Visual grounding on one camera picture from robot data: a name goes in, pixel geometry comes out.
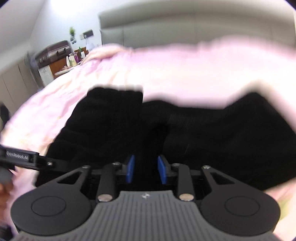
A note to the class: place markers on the dark brown suitcase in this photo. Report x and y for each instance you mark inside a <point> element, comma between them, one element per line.
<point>53,53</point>

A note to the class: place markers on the person's left hand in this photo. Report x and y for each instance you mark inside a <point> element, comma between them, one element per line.
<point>7,187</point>

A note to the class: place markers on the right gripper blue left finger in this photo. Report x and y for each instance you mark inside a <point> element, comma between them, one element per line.
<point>126,168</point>

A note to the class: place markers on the pink floral bed quilt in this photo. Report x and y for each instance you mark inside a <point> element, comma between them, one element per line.
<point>209,75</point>

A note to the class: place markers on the small green potted plant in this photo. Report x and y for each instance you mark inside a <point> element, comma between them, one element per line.
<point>72,33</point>

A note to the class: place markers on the grey padded headboard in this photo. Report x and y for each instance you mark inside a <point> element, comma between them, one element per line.
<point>156,23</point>

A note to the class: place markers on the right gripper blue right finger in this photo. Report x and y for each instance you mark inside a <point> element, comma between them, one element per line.
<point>166,170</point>

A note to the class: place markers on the black wall socket device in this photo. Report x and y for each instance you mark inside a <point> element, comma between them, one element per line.
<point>88,34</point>

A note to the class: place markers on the white cabinet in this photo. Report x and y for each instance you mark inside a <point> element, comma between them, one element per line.
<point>17,86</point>

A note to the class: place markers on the wooden bedside table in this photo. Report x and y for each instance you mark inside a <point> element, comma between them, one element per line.
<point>60,67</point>

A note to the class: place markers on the black pants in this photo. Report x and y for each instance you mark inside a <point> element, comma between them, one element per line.
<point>248,140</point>

